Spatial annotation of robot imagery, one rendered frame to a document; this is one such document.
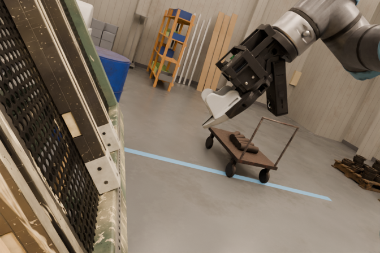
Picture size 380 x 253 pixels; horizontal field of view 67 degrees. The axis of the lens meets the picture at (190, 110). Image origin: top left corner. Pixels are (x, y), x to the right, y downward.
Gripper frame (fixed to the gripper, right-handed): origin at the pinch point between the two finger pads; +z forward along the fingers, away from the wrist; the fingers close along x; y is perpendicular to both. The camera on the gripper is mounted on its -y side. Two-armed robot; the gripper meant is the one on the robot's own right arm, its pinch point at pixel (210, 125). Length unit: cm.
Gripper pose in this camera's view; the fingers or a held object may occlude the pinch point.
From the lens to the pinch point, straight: 55.4
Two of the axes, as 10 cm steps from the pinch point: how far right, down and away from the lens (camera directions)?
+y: -6.7, -6.7, -3.3
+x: 1.7, 3.0, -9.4
